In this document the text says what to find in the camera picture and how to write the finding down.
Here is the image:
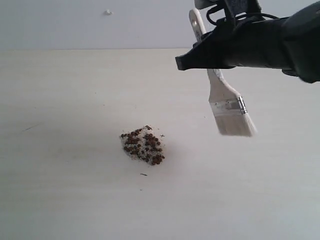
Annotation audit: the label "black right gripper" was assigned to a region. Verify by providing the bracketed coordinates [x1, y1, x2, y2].
[175, 0, 285, 71]

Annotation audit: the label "white wooden paint brush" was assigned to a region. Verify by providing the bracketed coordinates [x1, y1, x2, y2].
[188, 8, 258, 138]

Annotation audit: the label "brown beans and white grains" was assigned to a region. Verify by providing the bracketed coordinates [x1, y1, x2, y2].
[117, 125, 166, 167]

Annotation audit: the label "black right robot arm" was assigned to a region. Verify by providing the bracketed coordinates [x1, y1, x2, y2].
[175, 0, 320, 84]

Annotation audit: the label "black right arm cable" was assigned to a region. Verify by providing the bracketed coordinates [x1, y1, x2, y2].
[206, 7, 281, 26]

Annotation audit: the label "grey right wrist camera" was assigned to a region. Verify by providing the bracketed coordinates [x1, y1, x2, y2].
[194, 0, 217, 10]

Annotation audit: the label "white wall peg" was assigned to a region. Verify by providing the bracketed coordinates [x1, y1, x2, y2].
[103, 9, 113, 16]

